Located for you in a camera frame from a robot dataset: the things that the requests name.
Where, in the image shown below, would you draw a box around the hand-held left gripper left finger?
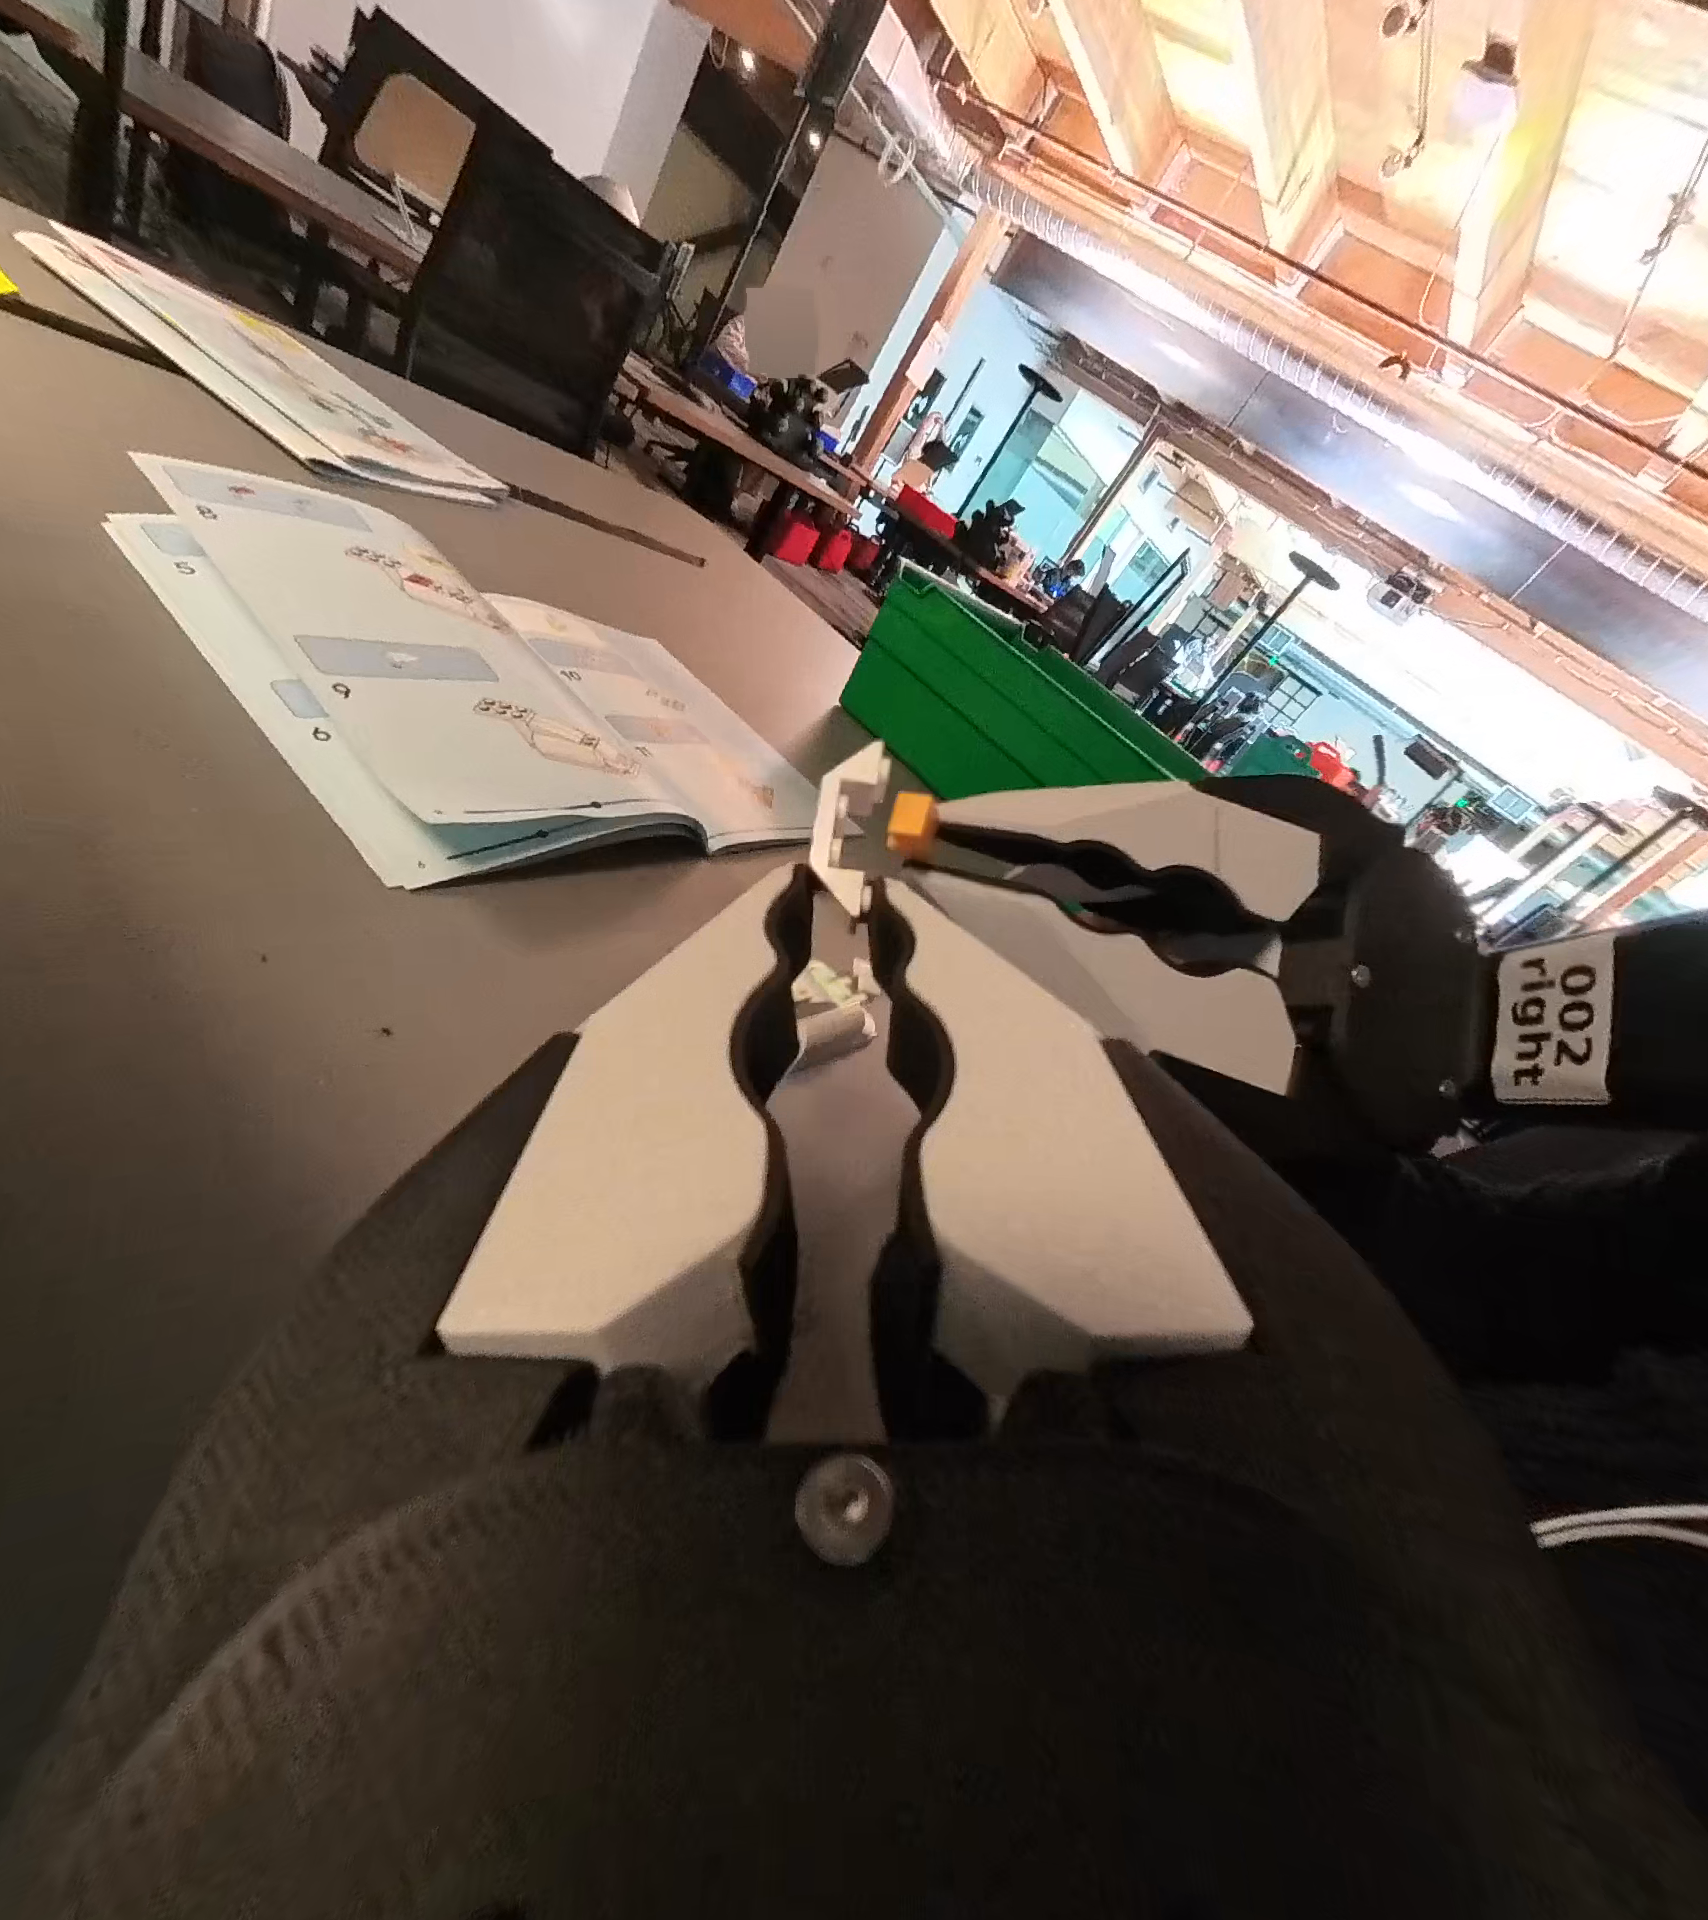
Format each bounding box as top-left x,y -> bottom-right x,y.
432,864 -> 817,1434

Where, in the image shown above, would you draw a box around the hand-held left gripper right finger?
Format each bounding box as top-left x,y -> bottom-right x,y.
865,885 -> 1256,1434

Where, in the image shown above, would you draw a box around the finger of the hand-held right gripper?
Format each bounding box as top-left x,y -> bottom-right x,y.
928,779 -> 1331,929
928,855 -> 1304,1094

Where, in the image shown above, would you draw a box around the small white bricks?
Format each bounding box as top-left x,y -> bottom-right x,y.
791,960 -> 881,1070

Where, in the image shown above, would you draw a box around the white lego assembly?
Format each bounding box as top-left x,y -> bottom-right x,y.
806,738 -> 897,919

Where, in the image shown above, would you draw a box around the green plastic bin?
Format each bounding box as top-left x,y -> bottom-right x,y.
839,564 -> 1219,808

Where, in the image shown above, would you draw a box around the black floor lamp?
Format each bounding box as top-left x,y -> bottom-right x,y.
994,364 -> 1071,519
1212,550 -> 1335,731

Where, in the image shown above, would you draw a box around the person's black sweater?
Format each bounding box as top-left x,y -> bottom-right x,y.
1154,1042 -> 1708,1920

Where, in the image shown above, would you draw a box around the open instruction booklet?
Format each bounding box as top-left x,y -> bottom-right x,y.
102,450 -> 829,896

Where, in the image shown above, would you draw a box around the black office chair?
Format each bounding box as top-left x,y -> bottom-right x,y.
321,5 -> 663,461

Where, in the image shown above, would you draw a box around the closed instruction booklet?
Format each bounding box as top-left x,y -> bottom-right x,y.
14,223 -> 509,510

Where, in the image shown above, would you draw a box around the long wooden table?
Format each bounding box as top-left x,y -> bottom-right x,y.
0,0 -> 428,341

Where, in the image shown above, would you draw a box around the white cable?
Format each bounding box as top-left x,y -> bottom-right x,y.
1529,1502 -> 1708,1588

